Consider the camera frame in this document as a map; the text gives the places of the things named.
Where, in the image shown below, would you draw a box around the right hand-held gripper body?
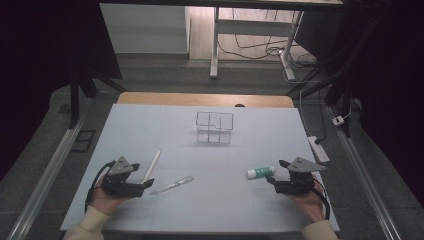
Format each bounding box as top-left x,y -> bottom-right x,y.
274,156 -> 327,196

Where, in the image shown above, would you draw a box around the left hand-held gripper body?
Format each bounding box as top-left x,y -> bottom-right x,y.
101,155 -> 147,199

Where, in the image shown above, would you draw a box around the white and green glue stick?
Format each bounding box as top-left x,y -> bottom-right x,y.
246,165 -> 277,180

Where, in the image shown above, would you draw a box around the clear pen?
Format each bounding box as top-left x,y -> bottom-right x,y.
149,175 -> 196,196

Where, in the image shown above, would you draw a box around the clear wire-framed organizer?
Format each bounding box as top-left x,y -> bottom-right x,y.
195,111 -> 235,145

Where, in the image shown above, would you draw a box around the person's left hand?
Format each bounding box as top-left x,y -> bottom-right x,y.
89,184 -> 130,216

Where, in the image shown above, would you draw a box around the person's right hand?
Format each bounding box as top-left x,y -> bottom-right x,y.
287,183 -> 327,225

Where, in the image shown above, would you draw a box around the white power strip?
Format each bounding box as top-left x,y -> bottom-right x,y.
306,135 -> 331,165

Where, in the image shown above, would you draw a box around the white table mat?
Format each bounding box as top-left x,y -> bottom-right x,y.
60,103 -> 341,234

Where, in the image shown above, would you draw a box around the black stand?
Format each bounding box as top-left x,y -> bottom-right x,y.
67,64 -> 128,130
285,63 -> 355,138

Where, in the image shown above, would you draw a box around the white cabinet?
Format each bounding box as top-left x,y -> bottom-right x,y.
99,3 -> 192,55

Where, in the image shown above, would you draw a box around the left hand-held gripper black cable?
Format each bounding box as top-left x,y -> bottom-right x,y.
84,160 -> 117,214

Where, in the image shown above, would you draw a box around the hand-held gripper black cable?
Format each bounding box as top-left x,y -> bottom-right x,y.
310,178 -> 331,221
84,160 -> 117,214

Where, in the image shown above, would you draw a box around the right hand-held gripper black cable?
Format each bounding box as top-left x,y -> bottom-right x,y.
310,178 -> 331,221

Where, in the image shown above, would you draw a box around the black power cable with plug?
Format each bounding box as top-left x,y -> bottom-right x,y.
313,89 -> 330,145

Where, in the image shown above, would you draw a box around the black floor frame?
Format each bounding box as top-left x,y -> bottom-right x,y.
70,129 -> 97,154

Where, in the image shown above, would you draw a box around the aluminium rail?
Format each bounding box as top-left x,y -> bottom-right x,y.
327,105 -> 404,240
5,114 -> 88,240

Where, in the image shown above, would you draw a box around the black floor cables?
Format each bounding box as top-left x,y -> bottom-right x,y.
217,9 -> 318,69

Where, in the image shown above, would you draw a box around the white desk frame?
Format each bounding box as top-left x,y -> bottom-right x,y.
208,6 -> 305,81

